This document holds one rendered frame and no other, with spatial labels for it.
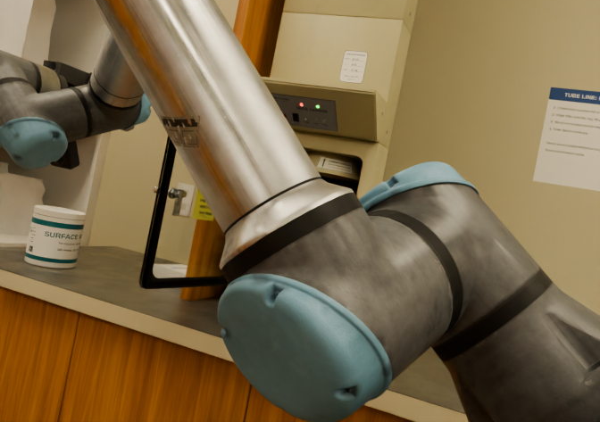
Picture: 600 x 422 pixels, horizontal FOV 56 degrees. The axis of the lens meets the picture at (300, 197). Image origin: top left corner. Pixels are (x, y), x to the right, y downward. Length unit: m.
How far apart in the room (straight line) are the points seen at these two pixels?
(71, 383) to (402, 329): 1.12
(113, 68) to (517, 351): 0.59
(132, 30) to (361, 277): 0.25
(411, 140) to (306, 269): 1.44
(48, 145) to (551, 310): 0.63
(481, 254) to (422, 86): 1.38
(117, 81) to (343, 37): 0.77
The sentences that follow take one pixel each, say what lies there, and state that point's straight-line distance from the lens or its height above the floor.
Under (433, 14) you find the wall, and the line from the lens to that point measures 1.88.
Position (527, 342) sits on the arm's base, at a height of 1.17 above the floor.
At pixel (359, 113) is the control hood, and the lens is 1.30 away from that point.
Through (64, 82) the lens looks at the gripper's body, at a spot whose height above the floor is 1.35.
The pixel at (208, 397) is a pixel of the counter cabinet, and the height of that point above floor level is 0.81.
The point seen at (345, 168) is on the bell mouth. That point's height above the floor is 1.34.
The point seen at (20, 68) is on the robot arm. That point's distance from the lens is 0.91.
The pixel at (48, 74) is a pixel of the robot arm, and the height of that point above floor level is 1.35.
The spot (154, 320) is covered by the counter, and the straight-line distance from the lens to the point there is 1.24.
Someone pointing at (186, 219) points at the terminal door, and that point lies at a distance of 1.28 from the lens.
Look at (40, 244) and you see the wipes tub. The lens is 1.60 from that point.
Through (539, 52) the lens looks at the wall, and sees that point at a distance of 1.82.
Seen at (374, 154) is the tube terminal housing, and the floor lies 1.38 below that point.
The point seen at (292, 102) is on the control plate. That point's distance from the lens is 1.35.
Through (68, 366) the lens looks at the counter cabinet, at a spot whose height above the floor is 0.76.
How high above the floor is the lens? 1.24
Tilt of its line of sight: level
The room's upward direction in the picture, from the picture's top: 11 degrees clockwise
